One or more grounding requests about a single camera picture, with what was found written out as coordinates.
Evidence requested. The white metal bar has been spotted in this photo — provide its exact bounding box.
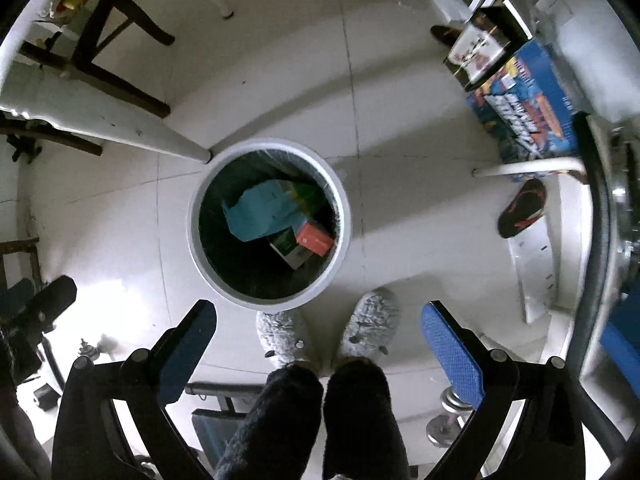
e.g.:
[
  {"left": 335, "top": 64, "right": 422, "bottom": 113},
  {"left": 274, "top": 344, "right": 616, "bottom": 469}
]
[{"left": 472, "top": 156, "right": 584, "bottom": 179}]

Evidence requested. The grey fuzzy slipper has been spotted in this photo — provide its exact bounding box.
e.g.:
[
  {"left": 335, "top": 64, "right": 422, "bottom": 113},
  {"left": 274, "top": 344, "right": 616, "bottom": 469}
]
[
  {"left": 256, "top": 310, "right": 312, "bottom": 372},
  {"left": 339, "top": 290, "right": 402, "bottom": 361}
]

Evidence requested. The green packet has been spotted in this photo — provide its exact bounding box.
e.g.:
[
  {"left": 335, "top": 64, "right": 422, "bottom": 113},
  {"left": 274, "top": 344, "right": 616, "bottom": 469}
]
[{"left": 280, "top": 182, "right": 327, "bottom": 222}]

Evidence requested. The blue printed cardboard box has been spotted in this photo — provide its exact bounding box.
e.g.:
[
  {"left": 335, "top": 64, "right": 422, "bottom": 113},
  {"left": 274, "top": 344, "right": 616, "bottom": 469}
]
[{"left": 465, "top": 40, "right": 582, "bottom": 181}]

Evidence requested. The person's right leg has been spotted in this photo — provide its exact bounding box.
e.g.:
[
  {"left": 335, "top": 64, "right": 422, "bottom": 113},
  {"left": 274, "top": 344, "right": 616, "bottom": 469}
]
[{"left": 322, "top": 359, "right": 404, "bottom": 480}]

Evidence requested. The black orange sandal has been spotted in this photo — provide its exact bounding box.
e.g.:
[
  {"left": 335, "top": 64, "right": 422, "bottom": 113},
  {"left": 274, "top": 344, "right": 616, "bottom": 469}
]
[
  {"left": 431, "top": 25, "right": 468, "bottom": 47},
  {"left": 497, "top": 179, "right": 547, "bottom": 239}
]

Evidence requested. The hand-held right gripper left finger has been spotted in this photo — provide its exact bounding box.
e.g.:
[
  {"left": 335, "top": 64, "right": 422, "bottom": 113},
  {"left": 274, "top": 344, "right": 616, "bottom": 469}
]
[{"left": 51, "top": 299, "right": 221, "bottom": 480}]

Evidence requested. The white printed box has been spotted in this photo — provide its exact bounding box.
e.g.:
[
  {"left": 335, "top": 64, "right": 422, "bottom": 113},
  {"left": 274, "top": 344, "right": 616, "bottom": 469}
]
[{"left": 444, "top": 25, "right": 516, "bottom": 86}]

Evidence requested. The dark wooden chair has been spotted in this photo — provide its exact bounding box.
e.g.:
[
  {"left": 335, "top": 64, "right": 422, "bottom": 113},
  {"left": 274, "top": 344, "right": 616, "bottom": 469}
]
[{"left": 20, "top": 0, "right": 176, "bottom": 119}]

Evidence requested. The white perforated panel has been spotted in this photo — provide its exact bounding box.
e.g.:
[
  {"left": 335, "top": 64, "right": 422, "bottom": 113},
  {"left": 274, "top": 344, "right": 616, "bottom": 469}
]
[{"left": 507, "top": 175, "right": 576, "bottom": 324}]

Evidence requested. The black weight bench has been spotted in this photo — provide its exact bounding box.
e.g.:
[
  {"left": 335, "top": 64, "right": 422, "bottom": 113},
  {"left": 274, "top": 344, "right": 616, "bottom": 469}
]
[{"left": 185, "top": 381, "right": 262, "bottom": 462}]

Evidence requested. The red small box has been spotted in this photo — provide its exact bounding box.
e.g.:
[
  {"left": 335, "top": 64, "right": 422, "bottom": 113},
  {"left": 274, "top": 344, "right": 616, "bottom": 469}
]
[{"left": 295, "top": 222, "right": 335, "bottom": 257}]

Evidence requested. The black box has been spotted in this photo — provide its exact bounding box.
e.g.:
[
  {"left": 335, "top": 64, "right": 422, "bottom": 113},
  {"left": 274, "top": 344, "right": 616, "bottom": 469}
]
[{"left": 480, "top": 0, "right": 534, "bottom": 46}]

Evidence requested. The black padded equipment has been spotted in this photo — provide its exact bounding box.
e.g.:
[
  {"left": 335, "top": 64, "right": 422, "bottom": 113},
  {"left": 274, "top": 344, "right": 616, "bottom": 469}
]
[{"left": 0, "top": 275, "right": 78, "bottom": 376}]

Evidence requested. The dark green box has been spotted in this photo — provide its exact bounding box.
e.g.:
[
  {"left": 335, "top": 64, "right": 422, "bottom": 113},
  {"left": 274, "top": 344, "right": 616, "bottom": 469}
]
[{"left": 269, "top": 227, "right": 311, "bottom": 270}]

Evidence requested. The light blue paper packet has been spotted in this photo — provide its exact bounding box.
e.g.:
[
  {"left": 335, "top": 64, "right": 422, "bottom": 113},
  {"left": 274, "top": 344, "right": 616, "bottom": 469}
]
[{"left": 222, "top": 180, "right": 301, "bottom": 242}]

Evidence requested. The person's left leg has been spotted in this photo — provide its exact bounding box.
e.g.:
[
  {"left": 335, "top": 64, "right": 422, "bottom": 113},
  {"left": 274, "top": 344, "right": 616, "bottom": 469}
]
[{"left": 215, "top": 365, "right": 324, "bottom": 480}]

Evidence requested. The blue chair seat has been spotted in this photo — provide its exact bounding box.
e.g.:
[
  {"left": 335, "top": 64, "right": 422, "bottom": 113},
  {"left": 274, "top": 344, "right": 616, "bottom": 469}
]
[{"left": 597, "top": 320, "right": 640, "bottom": 392}]

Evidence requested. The thick white table leg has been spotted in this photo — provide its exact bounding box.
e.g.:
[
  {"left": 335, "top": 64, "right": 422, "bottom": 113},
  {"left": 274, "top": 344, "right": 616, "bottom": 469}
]
[{"left": 0, "top": 75, "right": 213, "bottom": 164}]

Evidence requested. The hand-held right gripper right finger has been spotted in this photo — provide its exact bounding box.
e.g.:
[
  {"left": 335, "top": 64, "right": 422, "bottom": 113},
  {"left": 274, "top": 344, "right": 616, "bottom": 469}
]
[{"left": 420, "top": 301, "right": 587, "bottom": 480}]

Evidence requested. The person's leg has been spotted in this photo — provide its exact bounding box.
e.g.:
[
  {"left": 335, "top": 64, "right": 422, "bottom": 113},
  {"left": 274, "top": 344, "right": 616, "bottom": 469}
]
[
  {"left": 215, "top": 365, "right": 324, "bottom": 480},
  {"left": 322, "top": 359, "right": 404, "bottom": 480}
]

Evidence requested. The metal dumbbell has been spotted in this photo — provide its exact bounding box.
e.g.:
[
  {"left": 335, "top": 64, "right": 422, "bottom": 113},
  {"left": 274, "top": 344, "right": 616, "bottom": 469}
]
[{"left": 425, "top": 385, "right": 477, "bottom": 447}]

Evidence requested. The white round trash bin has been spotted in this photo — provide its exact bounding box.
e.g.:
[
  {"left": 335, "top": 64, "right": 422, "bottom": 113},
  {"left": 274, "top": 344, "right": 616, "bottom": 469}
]
[{"left": 188, "top": 137, "right": 352, "bottom": 309}]

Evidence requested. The dark wooden stool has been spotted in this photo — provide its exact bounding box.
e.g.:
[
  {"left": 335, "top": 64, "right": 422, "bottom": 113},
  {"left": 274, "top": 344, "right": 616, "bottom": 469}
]
[{"left": 0, "top": 110, "right": 104, "bottom": 162}]

